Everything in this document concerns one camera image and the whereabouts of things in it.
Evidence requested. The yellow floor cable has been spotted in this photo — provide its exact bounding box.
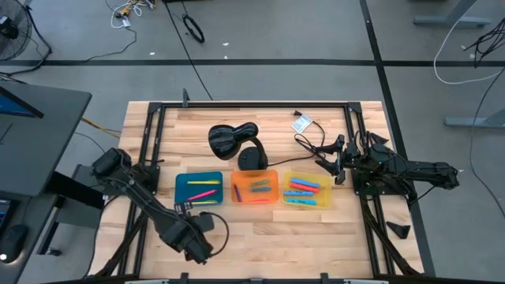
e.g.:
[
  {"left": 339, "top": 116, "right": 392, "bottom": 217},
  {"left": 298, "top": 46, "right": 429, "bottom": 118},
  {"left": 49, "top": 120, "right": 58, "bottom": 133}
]
[{"left": 80, "top": 117, "right": 122, "bottom": 139}]

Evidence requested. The grey desk foot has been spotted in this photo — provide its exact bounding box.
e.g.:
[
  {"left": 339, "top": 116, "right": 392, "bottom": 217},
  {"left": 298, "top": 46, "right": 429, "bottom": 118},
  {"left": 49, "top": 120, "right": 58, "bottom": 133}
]
[
  {"left": 413, "top": 0, "right": 493, "bottom": 28},
  {"left": 443, "top": 109, "right": 505, "bottom": 129}
]

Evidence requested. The black cable coil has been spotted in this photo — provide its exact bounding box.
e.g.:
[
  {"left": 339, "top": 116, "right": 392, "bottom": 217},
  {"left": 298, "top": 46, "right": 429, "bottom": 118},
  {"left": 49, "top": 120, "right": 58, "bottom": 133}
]
[{"left": 181, "top": 13, "right": 206, "bottom": 44}]

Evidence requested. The teal plastic bin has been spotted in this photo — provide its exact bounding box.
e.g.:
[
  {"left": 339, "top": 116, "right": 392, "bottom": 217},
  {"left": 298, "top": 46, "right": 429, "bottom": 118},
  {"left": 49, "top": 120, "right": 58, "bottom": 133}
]
[{"left": 174, "top": 170, "right": 225, "bottom": 207}]

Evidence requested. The black computer mouse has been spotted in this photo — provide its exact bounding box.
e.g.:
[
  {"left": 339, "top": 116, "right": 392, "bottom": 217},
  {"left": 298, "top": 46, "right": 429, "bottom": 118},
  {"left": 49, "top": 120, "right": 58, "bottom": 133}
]
[{"left": 0, "top": 223, "right": 29, "bottom": 264}]

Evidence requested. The white cable bundle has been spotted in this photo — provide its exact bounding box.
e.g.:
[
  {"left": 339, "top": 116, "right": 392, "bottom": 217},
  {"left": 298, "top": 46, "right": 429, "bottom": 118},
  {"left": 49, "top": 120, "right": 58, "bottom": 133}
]
[{"left": 110, "top": 0, "right": 155, "bottom": 29}]

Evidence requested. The computer monitor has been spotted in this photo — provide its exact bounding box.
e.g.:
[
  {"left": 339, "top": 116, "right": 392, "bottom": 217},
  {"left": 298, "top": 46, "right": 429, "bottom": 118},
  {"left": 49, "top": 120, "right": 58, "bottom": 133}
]
[{"left": 0, "top": 85, "right": 45, "bottom": 119}]

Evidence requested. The dark grey desk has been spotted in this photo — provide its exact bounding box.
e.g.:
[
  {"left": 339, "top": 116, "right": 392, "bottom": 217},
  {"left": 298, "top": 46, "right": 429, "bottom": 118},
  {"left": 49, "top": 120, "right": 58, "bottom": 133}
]
[{"left": 0, "top": 80, "right": 92, "bottom": 198}]

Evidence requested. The white floor cable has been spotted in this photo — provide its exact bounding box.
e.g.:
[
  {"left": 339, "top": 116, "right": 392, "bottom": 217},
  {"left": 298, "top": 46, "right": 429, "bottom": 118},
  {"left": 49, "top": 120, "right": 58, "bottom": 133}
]
[{"left": 432, "top": 0, "right": 505, "bottom": 86}]

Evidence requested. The yellow translucent plastic bin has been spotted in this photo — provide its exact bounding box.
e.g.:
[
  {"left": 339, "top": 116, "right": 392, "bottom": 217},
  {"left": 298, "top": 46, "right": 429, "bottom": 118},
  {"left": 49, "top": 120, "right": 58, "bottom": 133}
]
[{"left": 280, "top": 170, "right": 332, "bottom": 210}]

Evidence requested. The white paper tag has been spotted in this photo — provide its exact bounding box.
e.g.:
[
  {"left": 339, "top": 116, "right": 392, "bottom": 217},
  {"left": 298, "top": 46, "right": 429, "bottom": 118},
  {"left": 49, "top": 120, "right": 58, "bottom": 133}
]
[{"left": 290, "top": 114, "right": 314, "bottom": 133}]

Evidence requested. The black desk base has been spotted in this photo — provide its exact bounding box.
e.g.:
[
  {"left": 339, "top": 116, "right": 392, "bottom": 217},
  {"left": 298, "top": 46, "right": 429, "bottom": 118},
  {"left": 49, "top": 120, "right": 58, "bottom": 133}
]
[{"left": 37, "top": 163, "right": 107, "bottom": 257}]

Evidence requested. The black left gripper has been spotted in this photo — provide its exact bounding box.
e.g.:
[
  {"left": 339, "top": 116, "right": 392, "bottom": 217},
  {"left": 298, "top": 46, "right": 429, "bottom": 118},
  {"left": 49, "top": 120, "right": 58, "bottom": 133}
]
[{"left": 174, "top": 201, "right": 202, "bottom": 232}]

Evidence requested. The black aluminium table frame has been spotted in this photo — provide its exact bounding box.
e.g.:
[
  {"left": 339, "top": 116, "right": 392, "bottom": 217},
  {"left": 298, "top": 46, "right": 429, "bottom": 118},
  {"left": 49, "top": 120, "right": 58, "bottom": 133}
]
[{"left": 88, "top": 100, "right": 425, "bottom": 282}]

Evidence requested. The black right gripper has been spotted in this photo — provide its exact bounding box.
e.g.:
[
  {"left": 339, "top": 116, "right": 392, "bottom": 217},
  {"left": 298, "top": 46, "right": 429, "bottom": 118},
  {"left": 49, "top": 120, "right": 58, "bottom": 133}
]
[{"left": 314, "top": 134, "right": 370, "bottom": 186}]

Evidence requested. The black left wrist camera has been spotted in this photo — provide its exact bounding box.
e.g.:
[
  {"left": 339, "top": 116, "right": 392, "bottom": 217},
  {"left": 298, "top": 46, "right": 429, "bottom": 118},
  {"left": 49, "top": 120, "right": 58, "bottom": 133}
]
[{"left": 198, "top": 211, "right": 216, "bottom": 234}]

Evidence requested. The orange translucent plastic bin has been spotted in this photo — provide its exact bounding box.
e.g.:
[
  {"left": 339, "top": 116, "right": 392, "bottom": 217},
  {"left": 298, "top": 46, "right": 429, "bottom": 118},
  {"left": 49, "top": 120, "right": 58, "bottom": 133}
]
[{"left": 230, "top": 169, "right": 280, "bottom": 205}]

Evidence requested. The black floor fan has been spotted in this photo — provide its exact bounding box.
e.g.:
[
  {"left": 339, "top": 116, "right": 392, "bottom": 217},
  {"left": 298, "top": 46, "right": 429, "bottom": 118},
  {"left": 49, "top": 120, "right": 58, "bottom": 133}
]
[{"left": 0, "top": 0, "right": 33, "bottom": 62}]

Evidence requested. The black cable bundle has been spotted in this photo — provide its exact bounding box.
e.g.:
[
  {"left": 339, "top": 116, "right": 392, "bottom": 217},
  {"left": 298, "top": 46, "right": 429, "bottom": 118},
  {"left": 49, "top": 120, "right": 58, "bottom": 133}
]
[{"left": 464, "top": 26, "right": 505, "bottom": 69}]

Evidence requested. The teal blue marker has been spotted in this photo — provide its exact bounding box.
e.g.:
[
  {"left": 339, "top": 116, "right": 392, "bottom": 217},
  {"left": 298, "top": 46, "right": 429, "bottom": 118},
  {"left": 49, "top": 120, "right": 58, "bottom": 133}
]
[{"left": 285, "top": 198, "right": 318, "bottom": 207}]

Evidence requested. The black gooseneck desk lamp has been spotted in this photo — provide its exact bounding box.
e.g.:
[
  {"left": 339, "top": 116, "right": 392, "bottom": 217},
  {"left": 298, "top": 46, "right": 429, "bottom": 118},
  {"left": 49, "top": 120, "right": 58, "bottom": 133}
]
[{"left": 208, "top": 121, "right": 270, "bottom": 173}]

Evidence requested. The black lamp power cable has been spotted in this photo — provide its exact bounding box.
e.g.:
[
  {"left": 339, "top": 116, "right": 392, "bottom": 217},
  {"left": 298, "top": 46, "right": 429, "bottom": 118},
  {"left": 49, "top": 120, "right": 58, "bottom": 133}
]
[{"left": 264, "top": 110, "right": 327, "bottom": 169}]

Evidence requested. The black triangular plastic part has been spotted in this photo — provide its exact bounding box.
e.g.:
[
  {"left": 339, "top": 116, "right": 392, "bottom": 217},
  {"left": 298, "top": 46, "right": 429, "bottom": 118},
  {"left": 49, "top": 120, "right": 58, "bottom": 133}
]
[{"left": 385, "top": 220, "right": 412, "bottom": 240}]

